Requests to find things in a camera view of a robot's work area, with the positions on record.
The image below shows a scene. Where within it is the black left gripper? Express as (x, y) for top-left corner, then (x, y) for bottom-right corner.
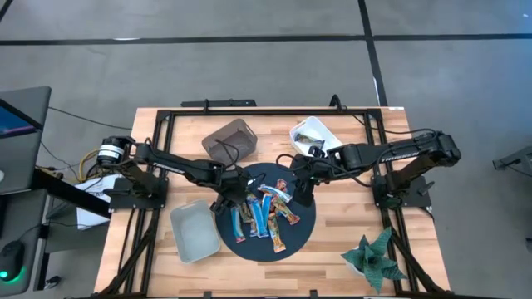
(209, 168), (255, 215)

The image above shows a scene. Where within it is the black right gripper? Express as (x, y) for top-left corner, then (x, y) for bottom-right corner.
(289, 154), (329, 208)

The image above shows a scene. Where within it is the blue granola bar wrapper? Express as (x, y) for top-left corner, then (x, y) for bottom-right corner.
(245, 193), (261, 238)
(259, 193), (273, 238)
(230, 205), (247, 244)

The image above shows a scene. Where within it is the white blue granola bar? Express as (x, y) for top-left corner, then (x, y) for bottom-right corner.
(257, 184), (293, 203)

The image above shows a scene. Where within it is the dark granola bar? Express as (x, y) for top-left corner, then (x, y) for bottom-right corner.
(293, 133), (326, 151)

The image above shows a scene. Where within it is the light gray plastic bin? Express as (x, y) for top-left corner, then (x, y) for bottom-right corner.
(169, 199), (221, 265)

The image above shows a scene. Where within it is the round dark blue woven mat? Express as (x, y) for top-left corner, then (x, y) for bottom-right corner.
(214, 161), (317, 263)

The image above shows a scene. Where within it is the dark gray translucent bin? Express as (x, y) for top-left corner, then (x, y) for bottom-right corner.
(201, 118), (259, 166)

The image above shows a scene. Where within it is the white plastic bin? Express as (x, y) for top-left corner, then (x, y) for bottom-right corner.
(289, 115), (345, 157)

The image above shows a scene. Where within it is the white plant pot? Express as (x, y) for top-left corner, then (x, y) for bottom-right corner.
(347, 248), (367, 277)

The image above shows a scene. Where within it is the green succulent plant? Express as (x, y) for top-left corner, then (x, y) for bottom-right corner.
(340, 226), (408, 295)

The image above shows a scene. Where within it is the black power strip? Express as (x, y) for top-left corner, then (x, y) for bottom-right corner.
(180, 98), (258, 108)

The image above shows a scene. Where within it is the black clamp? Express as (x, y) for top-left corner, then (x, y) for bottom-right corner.
(328, 94), (348, 111)

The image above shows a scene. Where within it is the white paper sheet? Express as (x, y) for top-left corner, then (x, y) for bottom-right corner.
(74, 173), (121, 231)

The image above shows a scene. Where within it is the black desk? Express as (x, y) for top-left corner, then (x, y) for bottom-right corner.
(0, 165), (111, 298)

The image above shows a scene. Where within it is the gray laptop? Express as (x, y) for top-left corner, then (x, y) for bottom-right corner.
(0, 86), (53, 196)

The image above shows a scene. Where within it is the gray stand foot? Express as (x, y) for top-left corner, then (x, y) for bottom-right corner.
(492, 145), (532, 179)

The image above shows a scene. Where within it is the black computer mouse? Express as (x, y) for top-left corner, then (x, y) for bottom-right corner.
(0, 239), (26, 283)

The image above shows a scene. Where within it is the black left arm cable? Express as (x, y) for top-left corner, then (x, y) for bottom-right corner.
(214, 139), (244, 171)

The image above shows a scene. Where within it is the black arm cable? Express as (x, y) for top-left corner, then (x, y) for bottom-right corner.
(352, 112), (437, 138)
(214, 139), (244, 171)

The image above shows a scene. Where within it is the black aluminium table frame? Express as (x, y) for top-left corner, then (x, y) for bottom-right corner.
(93, 106), (454, 299)

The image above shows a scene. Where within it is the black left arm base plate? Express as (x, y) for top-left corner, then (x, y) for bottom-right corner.
(102, 176), (170, 211)

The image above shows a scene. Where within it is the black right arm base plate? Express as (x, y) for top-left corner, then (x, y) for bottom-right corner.
(372, 176), (433, 208)

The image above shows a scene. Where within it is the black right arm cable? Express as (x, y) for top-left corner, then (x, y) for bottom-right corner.
(352, 112), (437, 138)

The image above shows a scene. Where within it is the yellow cable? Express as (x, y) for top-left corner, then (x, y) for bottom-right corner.
(76, 147), (113, 184)

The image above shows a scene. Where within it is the black floor cable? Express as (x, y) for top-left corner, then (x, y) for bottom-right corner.
(47, 105), (134, 132)

